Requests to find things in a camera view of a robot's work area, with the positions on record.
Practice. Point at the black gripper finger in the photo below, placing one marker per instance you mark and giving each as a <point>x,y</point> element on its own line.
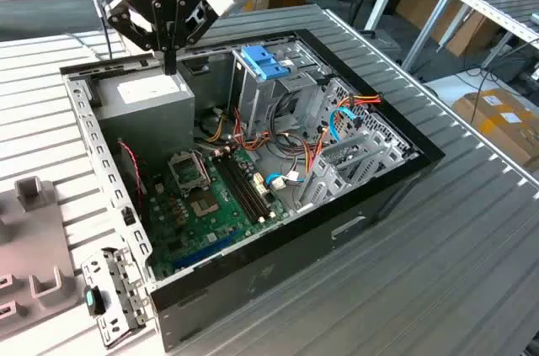
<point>177,28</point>
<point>160,28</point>

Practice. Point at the grey power supply unit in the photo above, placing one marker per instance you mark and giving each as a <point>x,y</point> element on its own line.
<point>143,120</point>

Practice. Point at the white metal shelf frame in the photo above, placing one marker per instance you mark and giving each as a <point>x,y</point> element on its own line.
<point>484,6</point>

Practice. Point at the empty blue drive carrier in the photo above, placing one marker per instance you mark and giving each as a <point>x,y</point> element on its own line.
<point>259,59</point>

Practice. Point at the grey metal disk bay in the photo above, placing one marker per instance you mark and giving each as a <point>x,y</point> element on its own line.
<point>358,162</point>

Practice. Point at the black latch with green tab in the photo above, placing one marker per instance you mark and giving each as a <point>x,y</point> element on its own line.
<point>94,301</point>

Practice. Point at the green motherboard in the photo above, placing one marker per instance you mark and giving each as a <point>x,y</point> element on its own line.
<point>210,234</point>

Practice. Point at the large plain cardboard box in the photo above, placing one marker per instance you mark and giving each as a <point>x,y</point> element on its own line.
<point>425,2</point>

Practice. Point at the grey metal drive cage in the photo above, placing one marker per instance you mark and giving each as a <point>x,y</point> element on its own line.
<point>261,99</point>

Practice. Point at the blue expansion slot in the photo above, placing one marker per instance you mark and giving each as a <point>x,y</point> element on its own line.
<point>198,257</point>

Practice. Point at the grey parts rack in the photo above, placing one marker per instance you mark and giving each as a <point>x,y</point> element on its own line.
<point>38,238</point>

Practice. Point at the black open PC case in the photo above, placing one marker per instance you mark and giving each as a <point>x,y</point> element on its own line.
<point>295,267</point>

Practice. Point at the cardboard box with labels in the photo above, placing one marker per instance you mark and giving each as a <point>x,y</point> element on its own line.
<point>505,137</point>

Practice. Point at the black RAM slot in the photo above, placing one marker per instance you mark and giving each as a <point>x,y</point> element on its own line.
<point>248,185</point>
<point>237,192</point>

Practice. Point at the CPU socket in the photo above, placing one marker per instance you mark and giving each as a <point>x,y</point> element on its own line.
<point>204,204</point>

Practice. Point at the metal slot bracket cover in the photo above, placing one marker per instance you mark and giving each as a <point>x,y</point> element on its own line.
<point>122,288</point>

